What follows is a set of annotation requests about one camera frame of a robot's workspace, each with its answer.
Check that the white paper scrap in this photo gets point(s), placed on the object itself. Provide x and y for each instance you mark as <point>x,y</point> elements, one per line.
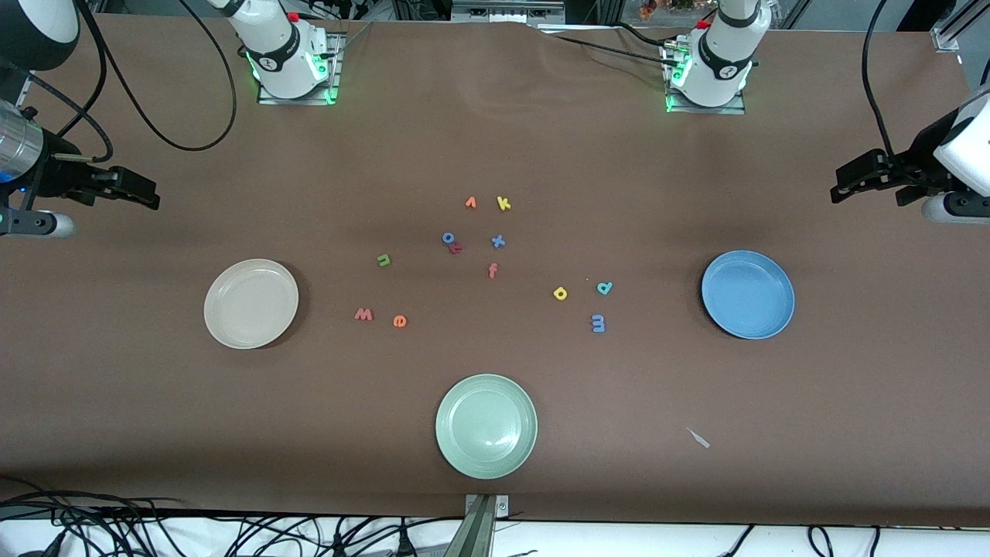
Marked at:
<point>698,438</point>

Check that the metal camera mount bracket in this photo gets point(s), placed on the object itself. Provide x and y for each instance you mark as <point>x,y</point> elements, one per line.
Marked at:
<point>483,507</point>

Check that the pale green round plate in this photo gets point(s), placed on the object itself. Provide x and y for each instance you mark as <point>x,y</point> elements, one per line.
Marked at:
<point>486,427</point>

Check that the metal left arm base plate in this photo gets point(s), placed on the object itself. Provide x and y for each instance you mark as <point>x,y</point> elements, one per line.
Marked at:
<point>708,110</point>

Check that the aluminium frame profile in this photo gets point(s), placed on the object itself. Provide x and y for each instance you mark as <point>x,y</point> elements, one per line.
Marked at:
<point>947,39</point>
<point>23,87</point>

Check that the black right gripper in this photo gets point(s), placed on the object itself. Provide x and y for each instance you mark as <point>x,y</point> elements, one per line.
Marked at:
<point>56,175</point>

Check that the blue foam letter m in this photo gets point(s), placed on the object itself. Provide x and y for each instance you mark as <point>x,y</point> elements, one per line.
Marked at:
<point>598,322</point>

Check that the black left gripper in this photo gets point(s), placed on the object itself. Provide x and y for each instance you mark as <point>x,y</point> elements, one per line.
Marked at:
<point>917,161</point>

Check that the red foam letter w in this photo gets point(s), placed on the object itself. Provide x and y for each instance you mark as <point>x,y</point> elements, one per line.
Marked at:
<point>363,315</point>

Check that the beige round plate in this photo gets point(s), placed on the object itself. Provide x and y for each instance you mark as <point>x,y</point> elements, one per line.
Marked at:
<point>251,304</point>

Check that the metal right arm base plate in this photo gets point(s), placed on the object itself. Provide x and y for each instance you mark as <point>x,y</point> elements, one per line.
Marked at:
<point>298,97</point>

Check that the grey metal rail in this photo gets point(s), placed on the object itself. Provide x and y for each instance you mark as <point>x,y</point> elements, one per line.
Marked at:
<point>506,9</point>

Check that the blue round plate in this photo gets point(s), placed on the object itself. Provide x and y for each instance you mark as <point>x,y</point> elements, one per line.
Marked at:
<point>748,295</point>

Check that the brown table cover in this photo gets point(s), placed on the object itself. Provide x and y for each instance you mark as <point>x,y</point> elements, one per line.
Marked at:
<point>495,139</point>

